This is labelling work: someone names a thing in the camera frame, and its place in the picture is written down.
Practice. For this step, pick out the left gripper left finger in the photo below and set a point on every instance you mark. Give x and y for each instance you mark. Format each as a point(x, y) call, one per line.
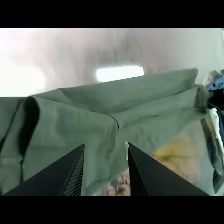
point(56, 176)

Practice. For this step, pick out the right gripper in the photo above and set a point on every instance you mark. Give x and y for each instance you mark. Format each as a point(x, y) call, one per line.
point(217, 100)

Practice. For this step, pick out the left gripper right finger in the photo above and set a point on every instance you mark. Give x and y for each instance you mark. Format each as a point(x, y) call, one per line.
point(153, 176)

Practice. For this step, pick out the olive green shirt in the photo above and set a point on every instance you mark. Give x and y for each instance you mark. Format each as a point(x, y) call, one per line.
point(83, 113)

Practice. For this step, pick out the blue T-shirt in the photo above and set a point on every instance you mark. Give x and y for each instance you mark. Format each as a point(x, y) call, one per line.
point(217, 82)

